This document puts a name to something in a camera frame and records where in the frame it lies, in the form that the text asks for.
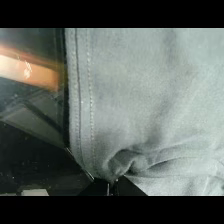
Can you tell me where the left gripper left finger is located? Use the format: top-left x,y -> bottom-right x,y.
78,177 -> 110,197

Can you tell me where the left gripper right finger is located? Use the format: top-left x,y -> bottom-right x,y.
110,175 -> 148,197

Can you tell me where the grey T-shirt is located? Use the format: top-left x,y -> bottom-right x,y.
64,28 -> 224,197

